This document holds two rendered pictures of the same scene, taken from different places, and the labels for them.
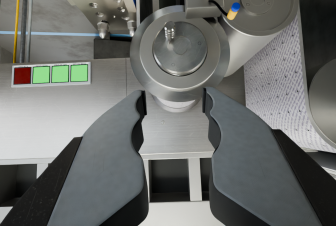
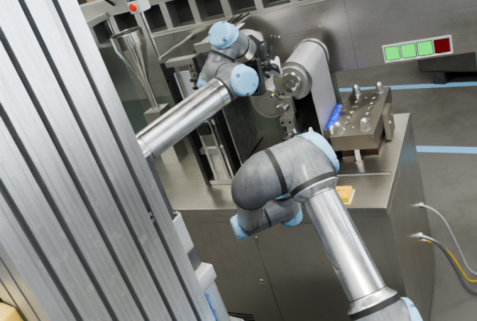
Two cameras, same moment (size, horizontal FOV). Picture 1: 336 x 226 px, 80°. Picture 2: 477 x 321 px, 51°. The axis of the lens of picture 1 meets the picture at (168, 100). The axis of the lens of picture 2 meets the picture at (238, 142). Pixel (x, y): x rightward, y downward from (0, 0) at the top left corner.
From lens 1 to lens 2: 156 cm
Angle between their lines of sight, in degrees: 36
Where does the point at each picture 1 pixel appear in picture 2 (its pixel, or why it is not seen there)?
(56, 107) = (408, 23)
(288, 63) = not seen: hidden behind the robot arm
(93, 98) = (377, 34)
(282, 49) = not seen: hidden behind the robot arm
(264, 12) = (264, 98)
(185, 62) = (287, 77)
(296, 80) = not seen: hidden behind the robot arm
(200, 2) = (285, 99)
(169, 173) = not seen: outside the picture
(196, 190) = not seen: outside the picture
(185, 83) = (286, 69)
